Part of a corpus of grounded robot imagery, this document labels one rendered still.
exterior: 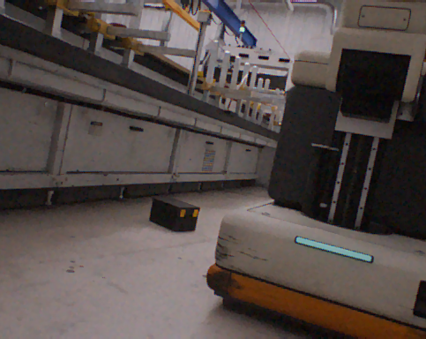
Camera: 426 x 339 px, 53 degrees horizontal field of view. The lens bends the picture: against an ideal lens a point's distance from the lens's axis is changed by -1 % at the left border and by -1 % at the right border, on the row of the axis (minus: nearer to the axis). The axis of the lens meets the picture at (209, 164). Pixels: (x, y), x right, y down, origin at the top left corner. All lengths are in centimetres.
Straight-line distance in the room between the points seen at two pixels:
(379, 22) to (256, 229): 62
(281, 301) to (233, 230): 22
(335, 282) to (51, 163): 140
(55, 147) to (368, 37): 143
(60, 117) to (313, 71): 115
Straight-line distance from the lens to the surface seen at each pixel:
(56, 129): 208
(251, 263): 116
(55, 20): 166
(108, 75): 189
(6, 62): 155
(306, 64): 148
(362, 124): 134
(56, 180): 210
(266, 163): 577
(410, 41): 118
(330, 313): 115
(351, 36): 118
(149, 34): 177
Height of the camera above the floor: 45
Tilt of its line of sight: 3 degrees down
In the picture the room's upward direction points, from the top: 11 degrees clockwise
